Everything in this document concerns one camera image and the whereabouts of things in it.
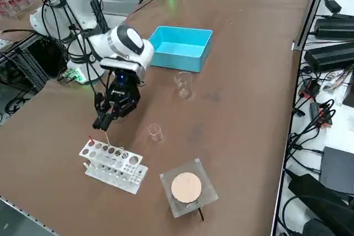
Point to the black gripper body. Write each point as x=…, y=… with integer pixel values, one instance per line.
x=121, y=89

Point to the clear stirring rod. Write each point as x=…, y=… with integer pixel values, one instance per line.
x=107, y=138

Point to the glass test tube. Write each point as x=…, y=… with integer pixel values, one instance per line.
x=123, y=154

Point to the small glass beaker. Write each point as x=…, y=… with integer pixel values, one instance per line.
x=155, y=133

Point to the white test tube rack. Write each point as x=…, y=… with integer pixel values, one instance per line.
x=110, y=175

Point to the large glass beaker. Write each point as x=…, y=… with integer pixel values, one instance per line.
x=183, y=85

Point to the blue plastic bin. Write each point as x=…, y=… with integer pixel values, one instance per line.
x=177, y=62

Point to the black red connector box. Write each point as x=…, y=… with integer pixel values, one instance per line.
x=320, y=114
x=311, y=89

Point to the black power brick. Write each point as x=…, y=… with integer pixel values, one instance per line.
x=329, y=56
x=334, y=27

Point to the small black power adapter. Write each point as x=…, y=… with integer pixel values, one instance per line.
x=333, y=5

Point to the black flat case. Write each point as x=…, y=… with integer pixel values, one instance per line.
x=338, y=169

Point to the black metal frame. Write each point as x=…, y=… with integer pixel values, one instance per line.
x=16, y=51

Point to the aluminium frame post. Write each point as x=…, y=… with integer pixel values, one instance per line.
x=312, y=9

